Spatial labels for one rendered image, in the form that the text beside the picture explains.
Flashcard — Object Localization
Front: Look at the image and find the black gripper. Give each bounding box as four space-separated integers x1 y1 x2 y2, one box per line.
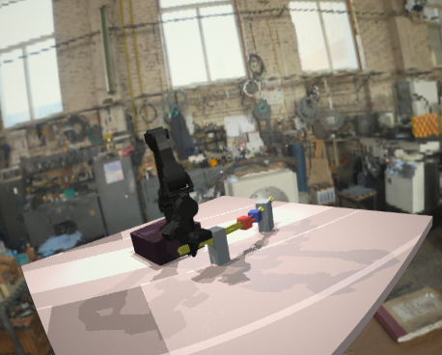
172 212 212 258

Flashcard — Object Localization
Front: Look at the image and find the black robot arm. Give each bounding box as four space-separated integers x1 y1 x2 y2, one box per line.
144 127 199 242

